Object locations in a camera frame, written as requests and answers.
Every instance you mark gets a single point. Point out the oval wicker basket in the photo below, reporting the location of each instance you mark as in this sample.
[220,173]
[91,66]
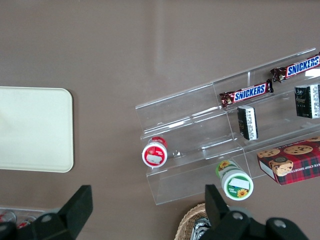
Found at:
[185,225]

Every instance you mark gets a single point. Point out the red capped yogurt bottle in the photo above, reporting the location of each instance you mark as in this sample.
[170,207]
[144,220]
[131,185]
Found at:
[154,155]

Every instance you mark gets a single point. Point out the clear acrylic bottle rack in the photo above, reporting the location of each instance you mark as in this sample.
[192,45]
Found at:
[25,210]

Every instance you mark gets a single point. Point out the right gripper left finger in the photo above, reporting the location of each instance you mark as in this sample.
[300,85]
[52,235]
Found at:
[72,215]

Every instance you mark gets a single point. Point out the stacked foil trays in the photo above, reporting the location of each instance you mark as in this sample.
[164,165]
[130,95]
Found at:
[200,228]

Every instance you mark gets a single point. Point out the red tartan cookie box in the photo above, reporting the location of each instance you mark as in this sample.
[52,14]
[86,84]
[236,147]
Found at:
[300,162]

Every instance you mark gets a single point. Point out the clear acrylic stepped shelf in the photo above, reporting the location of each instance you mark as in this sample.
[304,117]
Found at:
[200,190]

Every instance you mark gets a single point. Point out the small black box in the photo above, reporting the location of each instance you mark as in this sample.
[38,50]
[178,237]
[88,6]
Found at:
[303,100]
[243,122]

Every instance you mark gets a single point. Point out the cream plastic tray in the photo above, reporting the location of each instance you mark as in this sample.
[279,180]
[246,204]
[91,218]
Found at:
[32,130]

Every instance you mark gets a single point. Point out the green capped yogurt bottle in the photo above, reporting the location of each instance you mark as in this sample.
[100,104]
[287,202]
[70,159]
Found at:
[237,187]

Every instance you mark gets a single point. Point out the Snickers bar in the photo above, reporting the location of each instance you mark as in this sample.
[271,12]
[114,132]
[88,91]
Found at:
[250,93]
[302,66]

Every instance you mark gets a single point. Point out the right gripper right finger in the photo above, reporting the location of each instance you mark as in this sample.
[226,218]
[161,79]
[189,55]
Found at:
[217,212]

